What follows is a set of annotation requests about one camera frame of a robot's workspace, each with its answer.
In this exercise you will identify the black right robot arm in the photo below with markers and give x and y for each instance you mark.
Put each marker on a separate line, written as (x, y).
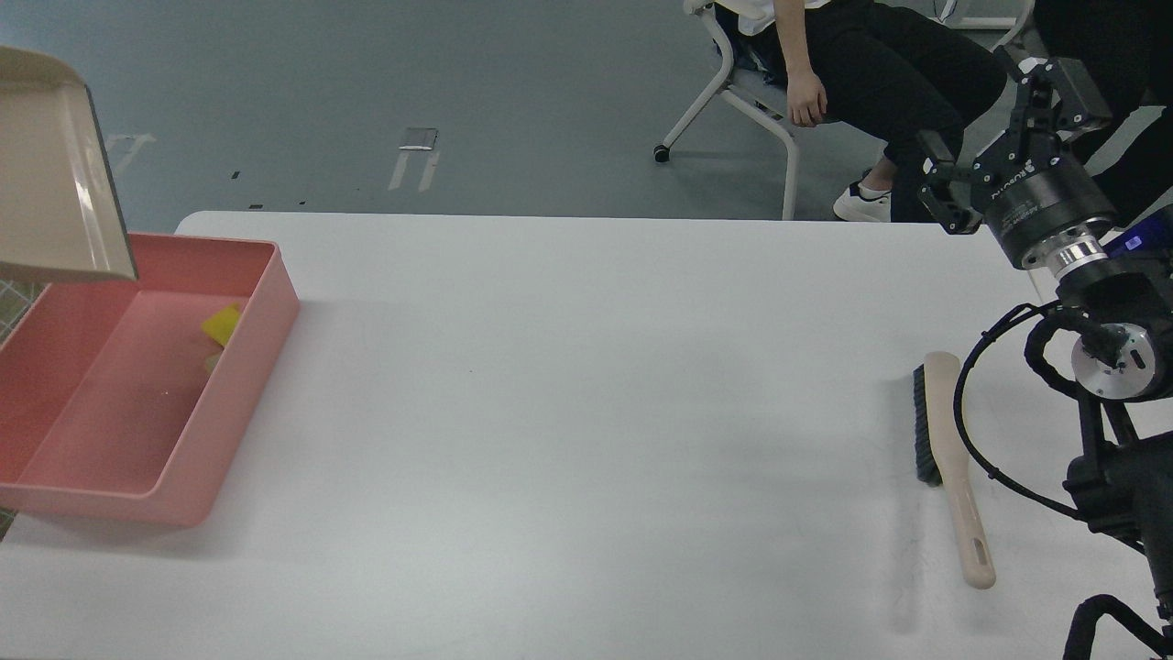
(1104, 342)

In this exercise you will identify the beige plastic dustpan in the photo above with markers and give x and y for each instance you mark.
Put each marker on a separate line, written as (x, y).
(53, 154)

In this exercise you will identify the toast bread slice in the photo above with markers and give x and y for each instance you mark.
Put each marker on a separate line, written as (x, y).
(211, 362)

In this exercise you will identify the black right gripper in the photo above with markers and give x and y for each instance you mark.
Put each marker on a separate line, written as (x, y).
(1027, 187)

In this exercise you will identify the seated person black trousers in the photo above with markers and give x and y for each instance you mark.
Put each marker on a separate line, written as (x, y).
(883, 69)

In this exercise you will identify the beige hand brush black bristles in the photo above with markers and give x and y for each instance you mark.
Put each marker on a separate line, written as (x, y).
(943, 461)

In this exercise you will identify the yellow sponge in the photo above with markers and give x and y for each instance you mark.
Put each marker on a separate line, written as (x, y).
(220, 326)

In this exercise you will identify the pink plastic bin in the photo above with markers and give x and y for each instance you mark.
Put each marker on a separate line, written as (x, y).
(108, 410)

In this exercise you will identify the white office chair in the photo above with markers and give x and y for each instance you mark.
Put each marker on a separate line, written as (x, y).
(744, 90)

